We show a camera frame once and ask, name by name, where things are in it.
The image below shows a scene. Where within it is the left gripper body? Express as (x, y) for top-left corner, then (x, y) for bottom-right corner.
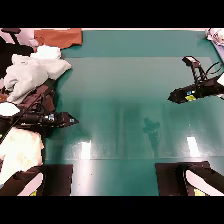
(49, 111), (80, 129)

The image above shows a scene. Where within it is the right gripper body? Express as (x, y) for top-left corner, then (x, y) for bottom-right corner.
(167, 83), (205, 105)

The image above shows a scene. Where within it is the maroon garment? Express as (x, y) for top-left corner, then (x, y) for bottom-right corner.
(16, 83), (58, 115)

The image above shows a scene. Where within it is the cream garment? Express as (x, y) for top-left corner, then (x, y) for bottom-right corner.
(0, 126), (46, 185)

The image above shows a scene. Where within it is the light grey garment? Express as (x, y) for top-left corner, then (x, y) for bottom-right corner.
(11, 54), (73, 82)

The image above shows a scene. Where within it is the white garment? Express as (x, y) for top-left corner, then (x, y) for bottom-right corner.
(205, 28), (224, 48)
(32, 44), (63, 61)

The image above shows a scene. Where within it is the orange garment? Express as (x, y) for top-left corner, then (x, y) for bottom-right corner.
(33, 28), (83, 51)

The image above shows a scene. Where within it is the black cable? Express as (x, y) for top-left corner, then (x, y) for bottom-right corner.
(203, 61), (224, 80)

